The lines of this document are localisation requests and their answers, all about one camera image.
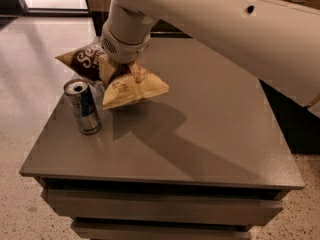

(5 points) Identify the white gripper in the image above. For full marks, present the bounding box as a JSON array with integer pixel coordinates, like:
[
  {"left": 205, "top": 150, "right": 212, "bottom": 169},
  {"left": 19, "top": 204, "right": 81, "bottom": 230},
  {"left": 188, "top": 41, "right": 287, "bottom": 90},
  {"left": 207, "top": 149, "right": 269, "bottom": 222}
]
[{"left": 99, "top": 24, "right": 150, "bottom": 85}]

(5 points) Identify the brown yellow chip bag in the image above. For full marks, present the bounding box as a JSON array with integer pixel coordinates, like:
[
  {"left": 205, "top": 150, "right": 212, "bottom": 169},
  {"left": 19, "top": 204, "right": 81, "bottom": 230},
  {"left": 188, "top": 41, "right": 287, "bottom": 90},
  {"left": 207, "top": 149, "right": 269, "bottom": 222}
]
[{"left": 56, "top": 42, "right": 169, "bottom": 110}]

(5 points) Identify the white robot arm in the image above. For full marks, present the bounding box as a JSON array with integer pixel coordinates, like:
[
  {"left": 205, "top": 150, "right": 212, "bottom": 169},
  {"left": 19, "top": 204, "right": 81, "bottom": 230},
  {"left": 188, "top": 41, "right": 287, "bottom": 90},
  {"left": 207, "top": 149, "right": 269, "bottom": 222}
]
[{"left": 101, "top": 0, "right": 320, "bottom": 115}]

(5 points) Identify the silver blue redbull can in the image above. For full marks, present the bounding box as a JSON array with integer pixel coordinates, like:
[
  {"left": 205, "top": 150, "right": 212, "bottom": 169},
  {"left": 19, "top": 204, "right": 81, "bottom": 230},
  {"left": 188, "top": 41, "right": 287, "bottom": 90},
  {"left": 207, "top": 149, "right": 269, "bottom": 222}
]
[{"left": 63, "top": 79, "right": 101, "bottom": 134}]

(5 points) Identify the grey upper drawer front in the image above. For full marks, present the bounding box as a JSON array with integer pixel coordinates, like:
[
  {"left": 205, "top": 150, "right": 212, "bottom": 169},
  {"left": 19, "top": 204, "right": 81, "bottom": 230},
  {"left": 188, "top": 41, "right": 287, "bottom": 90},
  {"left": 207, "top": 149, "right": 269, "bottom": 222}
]
[{"left": 42, "top": 189, "right": 282, "bottom": 226}]

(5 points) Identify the grey drawer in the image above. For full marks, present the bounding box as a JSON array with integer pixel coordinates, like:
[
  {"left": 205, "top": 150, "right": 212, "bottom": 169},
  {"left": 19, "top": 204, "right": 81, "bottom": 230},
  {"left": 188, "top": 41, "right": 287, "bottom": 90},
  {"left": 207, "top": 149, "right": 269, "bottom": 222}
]
[
  {"left": 71, "top": 222, "right": 251, "bottom": 240},
  {"left": 42, "top": 189, "right": 282, "bottom": 226}
]

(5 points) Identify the grey lower drawer front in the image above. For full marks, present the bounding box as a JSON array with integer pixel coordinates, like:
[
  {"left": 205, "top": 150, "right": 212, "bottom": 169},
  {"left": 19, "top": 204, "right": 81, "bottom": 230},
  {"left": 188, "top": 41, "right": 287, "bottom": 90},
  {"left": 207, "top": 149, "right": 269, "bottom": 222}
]
[{"left": 71, "top": 222, "right": 251, "bottom": 240}]

